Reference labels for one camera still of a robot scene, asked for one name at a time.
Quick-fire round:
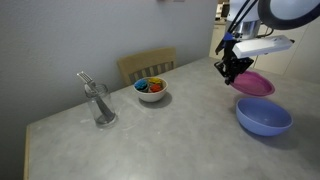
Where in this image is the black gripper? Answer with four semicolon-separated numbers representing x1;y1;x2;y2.
214;39;255;86

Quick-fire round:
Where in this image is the wooden chair with slats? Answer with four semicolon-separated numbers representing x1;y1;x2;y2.
116;46;177;87

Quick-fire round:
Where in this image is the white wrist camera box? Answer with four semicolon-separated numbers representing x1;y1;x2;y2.
232;34;296;59

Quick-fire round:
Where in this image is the pink plastic bowl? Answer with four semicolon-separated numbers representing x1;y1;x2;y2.
229;70;276;98

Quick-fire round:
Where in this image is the red toy piece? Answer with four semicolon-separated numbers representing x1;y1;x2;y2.
148;83;163;94

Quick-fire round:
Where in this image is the cream kitchen counter cabinet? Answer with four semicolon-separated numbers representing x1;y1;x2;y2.
209;20;234;63

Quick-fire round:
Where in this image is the blue plastic bowl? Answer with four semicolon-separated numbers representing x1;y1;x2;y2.
235;97;294;137

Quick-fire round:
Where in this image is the clear glass jar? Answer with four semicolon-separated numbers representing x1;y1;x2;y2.
84;83;118;128

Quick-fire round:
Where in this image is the blue toy piece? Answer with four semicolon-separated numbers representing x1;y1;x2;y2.
133;78;150;92

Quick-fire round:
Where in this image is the glass cup with utensil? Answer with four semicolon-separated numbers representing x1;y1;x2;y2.
76;71;114;121

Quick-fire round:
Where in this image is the white ceramic bowl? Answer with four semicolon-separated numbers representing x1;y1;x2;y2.
133;76;169;103

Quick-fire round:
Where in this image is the yellow toy piece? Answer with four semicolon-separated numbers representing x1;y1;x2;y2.
147;77;163;86

